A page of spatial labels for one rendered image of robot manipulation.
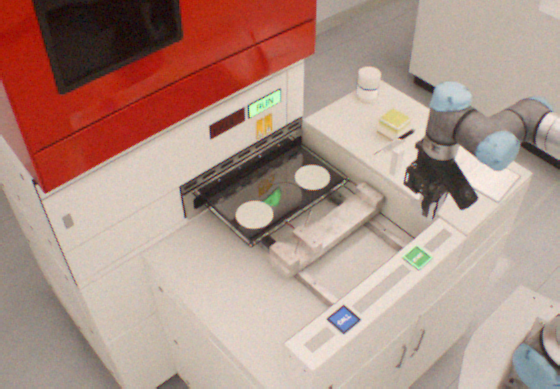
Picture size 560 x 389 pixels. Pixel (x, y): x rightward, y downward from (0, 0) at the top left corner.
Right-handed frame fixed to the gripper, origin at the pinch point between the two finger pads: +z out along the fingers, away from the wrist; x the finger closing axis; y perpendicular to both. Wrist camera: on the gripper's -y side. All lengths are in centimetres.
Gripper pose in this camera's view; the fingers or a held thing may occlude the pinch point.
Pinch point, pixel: (430, 220)
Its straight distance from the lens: 135.8
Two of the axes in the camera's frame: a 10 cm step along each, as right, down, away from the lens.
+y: -6.6, -5.2, 5.4
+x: -7.5, 4.6, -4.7
